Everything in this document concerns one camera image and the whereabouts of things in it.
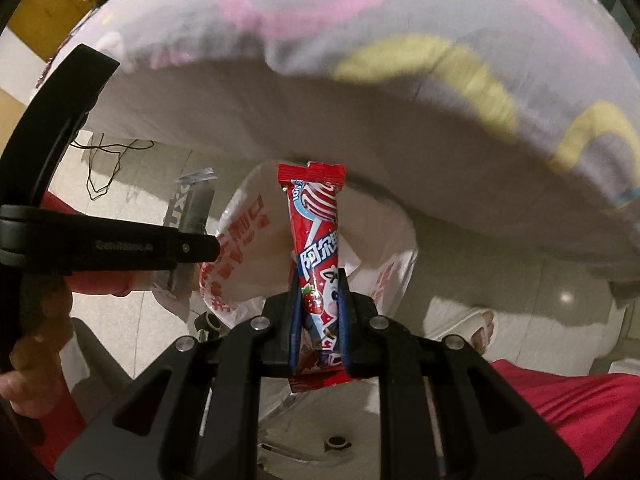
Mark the red trousers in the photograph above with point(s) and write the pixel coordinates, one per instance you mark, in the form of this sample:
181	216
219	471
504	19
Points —
591	414

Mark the person left hand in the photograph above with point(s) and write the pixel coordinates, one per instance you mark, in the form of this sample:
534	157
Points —
36	383

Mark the white slipper right foot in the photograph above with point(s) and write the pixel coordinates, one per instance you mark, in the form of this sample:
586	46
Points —
476	325

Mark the circle patterned grey bedsheet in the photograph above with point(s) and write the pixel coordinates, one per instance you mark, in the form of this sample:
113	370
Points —
514	118

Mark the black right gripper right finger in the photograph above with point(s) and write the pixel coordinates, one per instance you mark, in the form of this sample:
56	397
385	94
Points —
445	413

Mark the white red plastic trash bag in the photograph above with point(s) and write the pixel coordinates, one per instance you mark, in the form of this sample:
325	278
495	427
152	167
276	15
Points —
264	239

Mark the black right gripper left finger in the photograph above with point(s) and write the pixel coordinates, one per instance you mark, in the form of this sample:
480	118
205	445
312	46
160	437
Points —
193	413

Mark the red candy wrapper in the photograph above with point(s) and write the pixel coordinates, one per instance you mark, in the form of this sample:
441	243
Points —
311	191

